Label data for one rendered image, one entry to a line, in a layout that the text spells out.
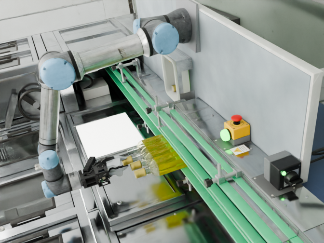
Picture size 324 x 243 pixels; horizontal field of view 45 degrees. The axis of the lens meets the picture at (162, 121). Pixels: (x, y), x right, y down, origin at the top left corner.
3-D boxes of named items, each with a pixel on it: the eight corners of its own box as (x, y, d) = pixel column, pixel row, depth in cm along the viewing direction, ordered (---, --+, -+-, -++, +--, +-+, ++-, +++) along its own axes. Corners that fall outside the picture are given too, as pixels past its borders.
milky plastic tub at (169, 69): (181, 88, 201) (165, 93, 199) (176, 47, 191) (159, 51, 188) (195, 101, 187) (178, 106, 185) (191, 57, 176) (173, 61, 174)
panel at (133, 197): (127, 114, 241) (74, 129, 232) (126, 110, 240) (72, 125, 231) (186, 199, 166) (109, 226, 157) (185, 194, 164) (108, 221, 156)
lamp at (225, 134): (225, 136, 146) (219, 138, 145) (225, 126, 144) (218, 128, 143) (232, 141, 142) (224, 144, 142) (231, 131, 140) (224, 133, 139)
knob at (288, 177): (296, 180, 118) (303, 186, 116) (283, 185, 117) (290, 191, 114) (296, 168, 116) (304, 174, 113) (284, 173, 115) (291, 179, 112)
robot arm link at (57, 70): (164, 15, 158) (33, 56, 145) (179, 20, 145) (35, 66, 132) (170, 43, 163) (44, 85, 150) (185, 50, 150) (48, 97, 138)
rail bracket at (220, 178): (237, 171, 132) (202, 183, 128) (237, 153, 128) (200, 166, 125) (244, 177, 128) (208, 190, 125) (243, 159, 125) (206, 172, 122)
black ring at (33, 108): (57, 113, 251) (23, 121, 245) (47, 82, 240) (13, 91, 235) (58, 115, 246) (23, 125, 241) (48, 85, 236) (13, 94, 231)
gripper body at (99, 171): (112, 183, 163) (84, 192, 160) (107, 172, 171) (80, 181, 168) (109, 168, 160) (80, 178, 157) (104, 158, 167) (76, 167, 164)
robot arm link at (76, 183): (71, 183, 167) (66, 168, 163) (81, 180, 168) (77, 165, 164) (74, 194, 160) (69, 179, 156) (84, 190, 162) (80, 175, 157)
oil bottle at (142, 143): (179, 138, 186) (137, 151, 180) (177, 128, 183) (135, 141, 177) (183, 143, 181) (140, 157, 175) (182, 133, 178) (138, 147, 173)
